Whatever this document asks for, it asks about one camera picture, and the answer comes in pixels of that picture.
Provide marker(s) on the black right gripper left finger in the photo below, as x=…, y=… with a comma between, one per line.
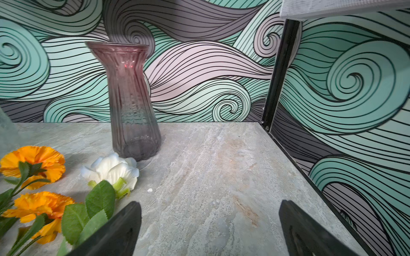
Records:
x=118, y=237

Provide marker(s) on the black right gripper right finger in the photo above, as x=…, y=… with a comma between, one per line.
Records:
x=306, y=237

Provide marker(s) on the white rose flower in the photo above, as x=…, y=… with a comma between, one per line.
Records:
x=110, y=178

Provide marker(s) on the orange marigold flower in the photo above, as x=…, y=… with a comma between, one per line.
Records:
x=45, y=210
x=29, y=167

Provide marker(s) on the purple glass vase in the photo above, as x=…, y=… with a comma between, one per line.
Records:
x=135, y=131

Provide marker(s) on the clear glass vase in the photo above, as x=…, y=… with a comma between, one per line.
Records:
x=10, y=138

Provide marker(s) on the black frame post right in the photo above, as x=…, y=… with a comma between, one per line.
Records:
x=288, y=40

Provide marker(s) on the clear mesh wall bin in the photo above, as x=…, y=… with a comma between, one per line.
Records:
x=311, y=9

